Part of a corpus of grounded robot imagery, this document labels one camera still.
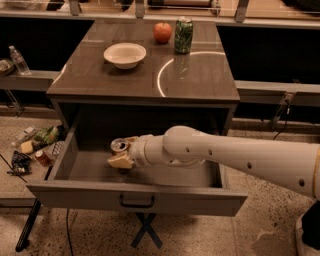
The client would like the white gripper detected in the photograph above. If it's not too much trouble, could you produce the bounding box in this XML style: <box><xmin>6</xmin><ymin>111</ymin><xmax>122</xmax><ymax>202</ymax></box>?
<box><xmin>107</xmin><ymin>135</ymin><xmax>163</xmax><ymax>169</ymax></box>

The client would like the orange soda can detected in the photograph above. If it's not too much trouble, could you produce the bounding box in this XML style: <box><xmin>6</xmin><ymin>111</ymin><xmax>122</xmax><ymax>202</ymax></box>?
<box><xmin>110</xmin><ymin>138</ymin><xmax>129</xmax><ymax>154</ymax></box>

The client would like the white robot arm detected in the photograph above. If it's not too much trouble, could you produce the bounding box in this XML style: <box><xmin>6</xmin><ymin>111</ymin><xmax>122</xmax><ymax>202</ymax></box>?
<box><xmin>108</xmin><ymin>126</ymin><xmax>320</xmax><ymax>200</ymax></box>

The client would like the open grey top drawer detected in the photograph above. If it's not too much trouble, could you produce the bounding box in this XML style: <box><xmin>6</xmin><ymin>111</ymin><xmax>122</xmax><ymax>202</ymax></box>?
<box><xmin>25</xmin><ymin>106</ymin><xmax>249</xmax><ymax>217</ymax></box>

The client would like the grey cabinet counter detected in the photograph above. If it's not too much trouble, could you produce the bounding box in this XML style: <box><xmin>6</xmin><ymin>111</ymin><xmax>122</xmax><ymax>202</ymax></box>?
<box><xmin>47</xmin><ymin>19</ymin><xmax>240</xmax><ymax>147</ymax></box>

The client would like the red can on floor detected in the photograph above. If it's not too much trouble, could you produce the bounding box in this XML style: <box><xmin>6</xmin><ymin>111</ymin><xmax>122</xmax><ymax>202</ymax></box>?
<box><xmin>35</xmin><ymin>150</ymin><xmax>51</xmax><ymax>166</ymax></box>

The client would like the green soda can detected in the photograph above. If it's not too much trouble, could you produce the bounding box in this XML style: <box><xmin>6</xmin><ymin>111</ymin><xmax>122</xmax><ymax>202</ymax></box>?
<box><xmin>174</xmin><ymin>16</ymin><xmax>193</xmax><ymax>54</ymax></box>

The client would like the clear blister tray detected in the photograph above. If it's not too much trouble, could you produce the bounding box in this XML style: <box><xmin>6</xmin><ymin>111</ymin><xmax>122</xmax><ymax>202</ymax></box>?
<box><xmin>51</xmin><ymin>141</ymin><xmax>64</xmax><ymax>156</ymax></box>

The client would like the blue tape cross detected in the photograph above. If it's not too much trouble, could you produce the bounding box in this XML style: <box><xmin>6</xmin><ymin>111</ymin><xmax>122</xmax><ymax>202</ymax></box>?
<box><xmin>131</xmin><ymin>213</ymin><xmax>163</xmax><ymax>249</ymax></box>

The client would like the green snack bag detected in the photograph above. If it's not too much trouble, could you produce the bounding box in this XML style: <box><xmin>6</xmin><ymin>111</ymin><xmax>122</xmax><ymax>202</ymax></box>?
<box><xmin>34</xmin><ymin>126</ymin><xmax>59</xmax><ymax>145</ymax></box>

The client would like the white bowl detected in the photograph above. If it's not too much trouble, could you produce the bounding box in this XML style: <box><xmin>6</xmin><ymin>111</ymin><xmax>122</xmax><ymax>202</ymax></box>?
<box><xmin>103</xmin><ymin>43</ymin><xmax>146</xmax><ymax>70</ymax></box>

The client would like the clear bottle on floor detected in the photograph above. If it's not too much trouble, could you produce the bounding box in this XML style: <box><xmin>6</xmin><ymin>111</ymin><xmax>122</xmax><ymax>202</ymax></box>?
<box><xmin>11</xmin><ymin>126</ymin><xmax>37</xmax><ymax>147</ymax></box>

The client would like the yellow sponge on floor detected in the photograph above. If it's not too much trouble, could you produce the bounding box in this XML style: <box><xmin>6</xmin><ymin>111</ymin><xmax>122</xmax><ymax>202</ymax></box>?
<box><xmin>21</xmin><ymin>141</ymin><xmax>34</xmax><ymax>154</ymax></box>

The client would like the dark blue snack bag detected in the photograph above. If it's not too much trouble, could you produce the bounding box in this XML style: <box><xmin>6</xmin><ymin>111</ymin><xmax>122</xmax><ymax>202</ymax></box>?
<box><xmin>7</xmin><ymin>151</ymin><xmax>31</xmax><ymax>175</ymax></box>

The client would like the red apple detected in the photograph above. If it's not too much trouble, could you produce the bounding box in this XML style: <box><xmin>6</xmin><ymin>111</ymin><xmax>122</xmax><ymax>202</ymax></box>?
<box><xmin>153</xmin><ymin>22</ymin><xmax>172</xmax><ymax>44</ymax></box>

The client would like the clear plastic water bottle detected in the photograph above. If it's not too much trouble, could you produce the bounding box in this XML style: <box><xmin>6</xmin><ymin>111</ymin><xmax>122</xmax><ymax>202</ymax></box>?
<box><xmin>9</xmin><ymin>46</ymin><xmax>31</xmax><ymax>75</ymax></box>

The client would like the bowl on left shelf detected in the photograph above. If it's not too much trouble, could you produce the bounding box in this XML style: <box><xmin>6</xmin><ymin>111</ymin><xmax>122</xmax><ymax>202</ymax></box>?
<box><xmin>0</xmin><ymin>59</ymin><xmax>15</xmax><ymax>76</ymax></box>

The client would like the black drawer handle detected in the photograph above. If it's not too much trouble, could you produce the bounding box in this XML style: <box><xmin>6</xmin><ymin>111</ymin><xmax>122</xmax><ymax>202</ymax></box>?
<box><xmin>119</xmin><ymin>194</ymin><xmax>155</xmax><ymax>209</ymax></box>

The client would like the black cable on floor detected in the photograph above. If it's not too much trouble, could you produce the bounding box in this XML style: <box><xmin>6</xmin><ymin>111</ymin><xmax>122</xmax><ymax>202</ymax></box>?
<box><xmin>272</xmin><ymin>98</ymin><xmax>292</xmax><ymax>141</ymax></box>

